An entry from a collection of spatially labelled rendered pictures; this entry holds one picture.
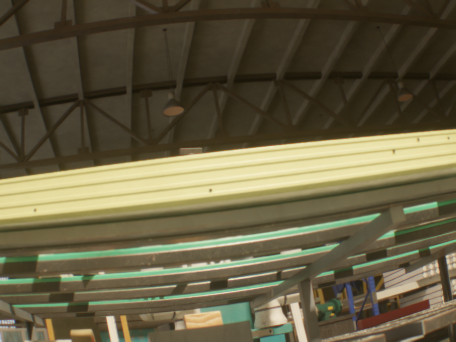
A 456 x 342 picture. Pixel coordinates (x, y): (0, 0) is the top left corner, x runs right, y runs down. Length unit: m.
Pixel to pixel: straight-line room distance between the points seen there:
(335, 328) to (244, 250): 4.84
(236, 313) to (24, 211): 2.33
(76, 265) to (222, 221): 0.37
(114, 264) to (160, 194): 0.30
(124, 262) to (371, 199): 0.49
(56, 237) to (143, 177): 0.18
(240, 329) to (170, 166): 0.49
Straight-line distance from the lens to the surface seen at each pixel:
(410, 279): 6.56
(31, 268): 1.11
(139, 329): 5.80
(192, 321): 1.30
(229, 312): 3.04
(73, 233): 0.85
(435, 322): 1.00
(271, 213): 0.88
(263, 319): 2.96
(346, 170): 0.89
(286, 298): 3.01
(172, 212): 0.87
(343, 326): 5.95
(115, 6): 12.38
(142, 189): 0.82
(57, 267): 1.09
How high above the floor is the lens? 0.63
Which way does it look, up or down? 19 degrees up
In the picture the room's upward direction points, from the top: 11 degrees counter-clockwise
